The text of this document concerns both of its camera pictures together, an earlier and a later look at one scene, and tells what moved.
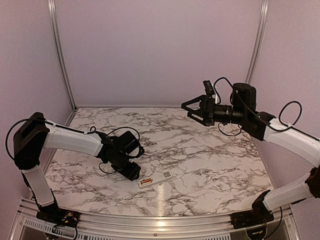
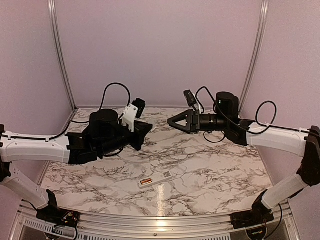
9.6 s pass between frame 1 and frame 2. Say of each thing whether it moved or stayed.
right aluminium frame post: stayed
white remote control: stayed
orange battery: stayed
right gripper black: moved
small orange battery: stayed
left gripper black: moved
